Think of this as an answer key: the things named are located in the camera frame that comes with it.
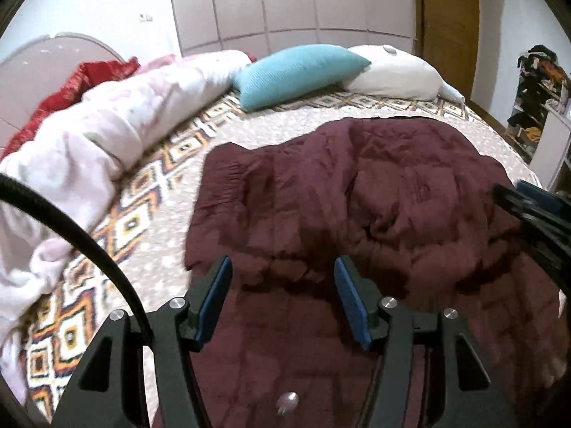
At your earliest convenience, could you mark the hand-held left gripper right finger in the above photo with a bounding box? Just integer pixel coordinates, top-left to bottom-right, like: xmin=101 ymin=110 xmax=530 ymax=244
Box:
xmin=334 ymin=256 xmax=518 ymax=428

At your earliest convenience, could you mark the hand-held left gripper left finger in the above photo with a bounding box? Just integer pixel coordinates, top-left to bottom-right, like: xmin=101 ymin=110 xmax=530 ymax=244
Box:
xmin=54 ymin=255 xmax=233 ymax=428

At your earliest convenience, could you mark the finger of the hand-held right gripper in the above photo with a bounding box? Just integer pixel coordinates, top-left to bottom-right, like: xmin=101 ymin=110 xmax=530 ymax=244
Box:
xmin=517 ymin=181 xmax=565 ymax=217
xmin=493 ymin=183 xmax=571 ymax=295

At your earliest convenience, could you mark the maroon puffer jacket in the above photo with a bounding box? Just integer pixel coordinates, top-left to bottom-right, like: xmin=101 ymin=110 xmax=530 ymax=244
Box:
xmin=185 ymin=116 xmax=571 ymax=428

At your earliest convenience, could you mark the cluttered white shelf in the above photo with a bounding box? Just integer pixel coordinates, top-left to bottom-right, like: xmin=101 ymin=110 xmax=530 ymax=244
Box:
xmin=506 ymin=45 xmax=571 ymax=192

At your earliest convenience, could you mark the patterned beige bedspread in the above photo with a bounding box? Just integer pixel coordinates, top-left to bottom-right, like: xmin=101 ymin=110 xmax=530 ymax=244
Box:
xmin=18 ymin=89 xmax=542 ymax=428

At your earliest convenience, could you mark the white plush pillow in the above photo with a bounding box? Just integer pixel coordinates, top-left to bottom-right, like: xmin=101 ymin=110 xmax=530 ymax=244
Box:
xmin=343 ymin=45 xmax=465 ymax=104

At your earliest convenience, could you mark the pink white duvet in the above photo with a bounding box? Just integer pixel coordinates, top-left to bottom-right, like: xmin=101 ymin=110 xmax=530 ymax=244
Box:
xmin=0 ymin=50 xmax=257 ymax=393

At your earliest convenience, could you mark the wooden door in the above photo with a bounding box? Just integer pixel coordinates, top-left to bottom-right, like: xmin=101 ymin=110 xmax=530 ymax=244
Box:
xmin=413 ymin=0 xmax=481 ymax=99

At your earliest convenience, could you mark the teal pillow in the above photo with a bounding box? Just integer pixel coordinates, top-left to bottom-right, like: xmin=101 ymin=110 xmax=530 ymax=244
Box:
xmin=231 ymin=45 xmax=372 ymax=112

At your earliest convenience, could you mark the red cloth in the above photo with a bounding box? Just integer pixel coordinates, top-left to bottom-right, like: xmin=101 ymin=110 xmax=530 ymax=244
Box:
xmin=0 ymin=56 xmax=179 ymax=152

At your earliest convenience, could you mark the pink bed headboard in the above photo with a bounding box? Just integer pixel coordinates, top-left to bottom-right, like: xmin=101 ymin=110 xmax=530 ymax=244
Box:
xmin=0 ymin=32 xmax=126 ymax=148

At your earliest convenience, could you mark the beige wardrobe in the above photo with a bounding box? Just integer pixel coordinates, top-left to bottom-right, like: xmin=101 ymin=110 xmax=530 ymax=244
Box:
xmin=167 ymin=0 xmax=422 ymax=56

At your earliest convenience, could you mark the black cable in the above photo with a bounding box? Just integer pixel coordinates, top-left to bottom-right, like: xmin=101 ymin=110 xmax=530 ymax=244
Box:
xmin=0 ymin=174 xmax=155 ymax=348

